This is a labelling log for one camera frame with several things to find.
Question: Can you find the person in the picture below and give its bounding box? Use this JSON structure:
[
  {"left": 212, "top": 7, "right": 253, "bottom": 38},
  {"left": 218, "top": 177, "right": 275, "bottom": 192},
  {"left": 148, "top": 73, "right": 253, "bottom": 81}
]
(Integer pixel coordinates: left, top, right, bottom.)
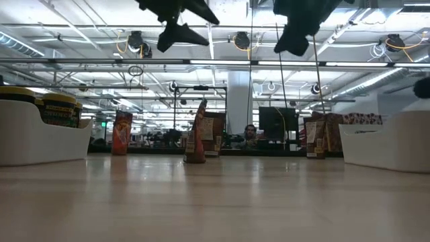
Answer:
[
  {"left": 234, "top": 123, "right": 266, "bottom": 151},
  {"left": 401, "top": 76, "right": 430, "bottom": 112}
]

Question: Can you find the long ceiling light bar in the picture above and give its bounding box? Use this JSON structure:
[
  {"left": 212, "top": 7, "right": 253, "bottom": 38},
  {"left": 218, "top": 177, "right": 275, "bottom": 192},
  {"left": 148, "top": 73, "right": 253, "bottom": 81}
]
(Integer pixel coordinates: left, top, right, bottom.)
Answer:
[{"left": 0, "top": 57, "right": 430, "bottom": 68}]

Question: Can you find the yellow lid spice jar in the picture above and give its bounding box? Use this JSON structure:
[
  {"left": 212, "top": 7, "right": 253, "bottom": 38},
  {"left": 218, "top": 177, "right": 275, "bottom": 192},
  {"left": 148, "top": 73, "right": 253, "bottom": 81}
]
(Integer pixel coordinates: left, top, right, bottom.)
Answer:
[
  {"left": 34, "top": 97, "right": 46, "bottom": 118},
  {"left": 74, "top": 102, "right": 84, "bottom": 128},
  {"left": 40, "top": 93, "right": 78, "bottom": 128},
  {"left": 0, "top": 85, "right": 37, "bottom": 105}
]

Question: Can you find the white plastic bin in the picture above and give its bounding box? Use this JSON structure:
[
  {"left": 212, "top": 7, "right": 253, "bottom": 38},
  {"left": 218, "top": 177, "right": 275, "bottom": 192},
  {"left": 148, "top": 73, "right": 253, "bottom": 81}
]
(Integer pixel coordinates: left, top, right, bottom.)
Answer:
[
  {"left": 0, "top": 99, "right": 94, "bottom": 167},
  {"left": 338, "top": 110, "right": 430, "bottom": 174}
]

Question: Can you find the black metal stand frame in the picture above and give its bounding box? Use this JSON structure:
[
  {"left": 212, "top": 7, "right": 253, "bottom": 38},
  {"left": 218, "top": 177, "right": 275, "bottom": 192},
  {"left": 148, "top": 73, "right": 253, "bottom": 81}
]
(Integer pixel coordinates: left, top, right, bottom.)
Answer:
[{"left": 173, "top": 85, "right": 228, "bottom": 149}]

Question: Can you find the black hanging cable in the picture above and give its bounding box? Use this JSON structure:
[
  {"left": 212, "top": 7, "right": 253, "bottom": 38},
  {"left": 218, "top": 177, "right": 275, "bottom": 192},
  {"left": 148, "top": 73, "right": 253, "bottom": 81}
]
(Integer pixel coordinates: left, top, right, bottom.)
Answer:
[{"left": 275, "top": 23, "right": 289, "bottom": 109}]

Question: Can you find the white building column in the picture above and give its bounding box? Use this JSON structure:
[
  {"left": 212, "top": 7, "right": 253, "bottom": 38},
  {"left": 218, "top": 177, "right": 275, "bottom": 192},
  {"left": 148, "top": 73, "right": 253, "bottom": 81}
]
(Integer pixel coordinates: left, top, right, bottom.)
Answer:
[{"left": 227, "top": 70, "right": 254, "bottom": 135}]

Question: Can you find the black ceiling cable reel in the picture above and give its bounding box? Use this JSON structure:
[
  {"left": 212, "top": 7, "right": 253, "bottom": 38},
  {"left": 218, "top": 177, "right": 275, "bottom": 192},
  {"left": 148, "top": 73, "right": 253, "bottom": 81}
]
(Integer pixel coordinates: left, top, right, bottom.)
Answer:
[
  {"left": 384, "top": 33, "right": 406, "bottom": 53},
  {"left": 126, "top": 30, "right": 154, "bottom": 60},
  {"left": 233, "top": 31, "right": 252, "bottom": 51}
]

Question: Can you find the black monitor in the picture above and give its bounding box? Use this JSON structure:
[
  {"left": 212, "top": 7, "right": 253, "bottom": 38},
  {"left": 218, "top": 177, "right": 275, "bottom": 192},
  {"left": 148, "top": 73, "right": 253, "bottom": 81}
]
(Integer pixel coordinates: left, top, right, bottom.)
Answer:
[{"left": 258, "top": 106, "right": 300, "bottom": 142}]

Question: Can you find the silver ventilation duct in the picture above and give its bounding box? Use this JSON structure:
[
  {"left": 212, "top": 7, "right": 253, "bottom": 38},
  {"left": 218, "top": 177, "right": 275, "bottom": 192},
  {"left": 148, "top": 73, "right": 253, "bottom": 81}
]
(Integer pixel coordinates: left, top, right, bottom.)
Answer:
[{"left": 331, "top": 46, "right": 430, "bottom": 98}]

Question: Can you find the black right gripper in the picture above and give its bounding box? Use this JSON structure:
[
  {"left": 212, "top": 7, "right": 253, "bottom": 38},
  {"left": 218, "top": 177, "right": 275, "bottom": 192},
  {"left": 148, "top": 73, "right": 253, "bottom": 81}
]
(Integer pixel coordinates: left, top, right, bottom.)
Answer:
[{"left": 273, "top": 0, "right": 343, "bottom": 57}]

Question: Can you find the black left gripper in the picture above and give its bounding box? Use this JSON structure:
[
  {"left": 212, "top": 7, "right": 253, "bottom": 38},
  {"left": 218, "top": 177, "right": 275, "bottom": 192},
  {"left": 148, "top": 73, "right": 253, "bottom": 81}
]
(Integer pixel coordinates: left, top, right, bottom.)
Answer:
[{"left": 134, "top": 0, "right": 220, "bottom": 53}]

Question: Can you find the black aluminium table frame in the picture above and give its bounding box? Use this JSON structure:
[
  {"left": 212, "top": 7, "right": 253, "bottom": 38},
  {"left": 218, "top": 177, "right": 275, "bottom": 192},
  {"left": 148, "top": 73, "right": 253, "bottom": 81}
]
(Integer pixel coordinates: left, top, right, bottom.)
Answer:
[{"left": 87, "top": 147, "right": 343, "bottom": 158}]

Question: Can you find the yellow hanging cable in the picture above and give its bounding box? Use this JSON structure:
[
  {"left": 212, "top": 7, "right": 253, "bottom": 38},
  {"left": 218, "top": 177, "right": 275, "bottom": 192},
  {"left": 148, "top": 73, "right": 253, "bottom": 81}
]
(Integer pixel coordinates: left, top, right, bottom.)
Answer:
[{"left": 312, "top": 35, "right": 327, "bottom": 114}]

